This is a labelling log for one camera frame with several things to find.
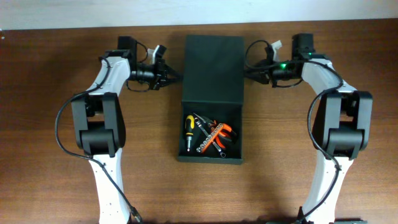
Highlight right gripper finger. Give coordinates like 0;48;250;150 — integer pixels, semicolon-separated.
244;73;269;84
244;64;267;74

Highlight yellow black screwdriver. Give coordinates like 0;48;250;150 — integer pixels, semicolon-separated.
185;115;195;152

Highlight dark green box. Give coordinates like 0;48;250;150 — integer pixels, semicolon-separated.
177;35;244;165

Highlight orange black long-nose pliers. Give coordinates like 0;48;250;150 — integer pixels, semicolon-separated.
194;113;237;143

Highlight small red cutting pliers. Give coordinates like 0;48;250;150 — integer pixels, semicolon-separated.
215;132;233;149

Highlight orange socket bit rail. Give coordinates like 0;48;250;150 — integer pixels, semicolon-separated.
197;123;225;157

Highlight silver ratchet wrench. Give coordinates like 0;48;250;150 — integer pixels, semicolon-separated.
194;117;226;158

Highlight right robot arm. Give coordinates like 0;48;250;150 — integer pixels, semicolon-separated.
244;33;373;224

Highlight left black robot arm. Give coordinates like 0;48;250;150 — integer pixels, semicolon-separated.
71;36;181;223

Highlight right black cable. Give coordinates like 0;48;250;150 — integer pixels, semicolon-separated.
244;39;345;224

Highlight black cable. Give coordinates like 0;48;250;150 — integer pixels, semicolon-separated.
244;39;345;224
54;40;149;224

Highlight left black cable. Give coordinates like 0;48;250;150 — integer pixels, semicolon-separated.
54;40;149;224

